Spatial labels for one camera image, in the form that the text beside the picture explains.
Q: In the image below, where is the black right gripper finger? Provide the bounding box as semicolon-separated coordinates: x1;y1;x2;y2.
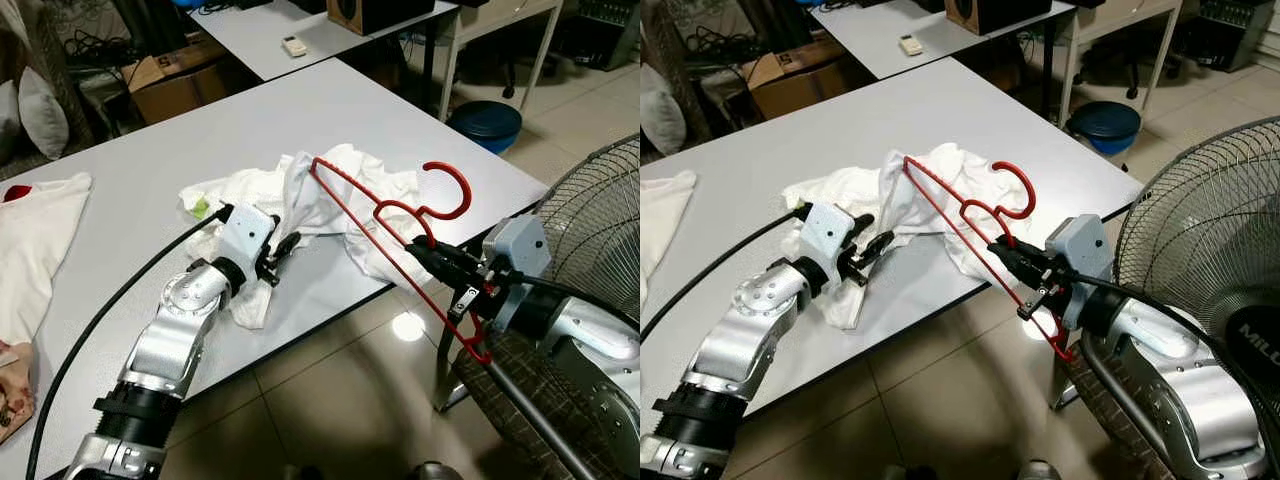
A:
404;238;469;271
420;258;473;289
988;238;1046;271
1000;260;1047;289

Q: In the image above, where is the white T-shirt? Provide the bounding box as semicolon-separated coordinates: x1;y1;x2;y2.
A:
178;143;433;331
782;142;1006;331

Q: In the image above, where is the red plastic hanger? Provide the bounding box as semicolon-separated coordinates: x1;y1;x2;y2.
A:
310;157;493;366
903;155;1079;361

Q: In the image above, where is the blue plastic bucket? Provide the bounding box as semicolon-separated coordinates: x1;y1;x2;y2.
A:
447;100;523;156
1065;100;1143;158

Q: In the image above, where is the cardboard box with black mark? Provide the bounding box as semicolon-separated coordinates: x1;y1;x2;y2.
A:
120;40;233;126
745;38;851;121

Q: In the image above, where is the white table with metal legs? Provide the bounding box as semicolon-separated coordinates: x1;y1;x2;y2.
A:
190;0;566;121
810;0;1186;126

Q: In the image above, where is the white shirt with red collar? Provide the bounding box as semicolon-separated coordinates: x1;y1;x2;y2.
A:
0;172;93;346
640;168;698;281

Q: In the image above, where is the grey pillow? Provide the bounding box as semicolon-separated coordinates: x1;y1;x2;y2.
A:
640;65;689;156
15;65;71;161

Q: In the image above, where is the wooden speaker box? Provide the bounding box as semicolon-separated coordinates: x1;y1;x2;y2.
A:
325;0;436;36
945;0;1053;36

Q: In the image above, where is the audio equipment rack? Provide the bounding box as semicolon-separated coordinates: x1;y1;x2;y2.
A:
565;0;641;71
1185;0;1280;71

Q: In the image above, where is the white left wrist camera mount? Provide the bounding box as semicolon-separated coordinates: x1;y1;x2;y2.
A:
217;203;281;286
800;200;859;286

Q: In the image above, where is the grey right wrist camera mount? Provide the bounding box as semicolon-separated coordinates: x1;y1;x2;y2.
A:
1045;213;1113;331
482;213;551;336

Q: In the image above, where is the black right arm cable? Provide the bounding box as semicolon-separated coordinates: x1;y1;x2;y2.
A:
495;272;641;331
1060;268;1280;421

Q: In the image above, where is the black pedestal fan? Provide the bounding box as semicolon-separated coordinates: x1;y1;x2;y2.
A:
535;133;641;341
1112;115;1280;480

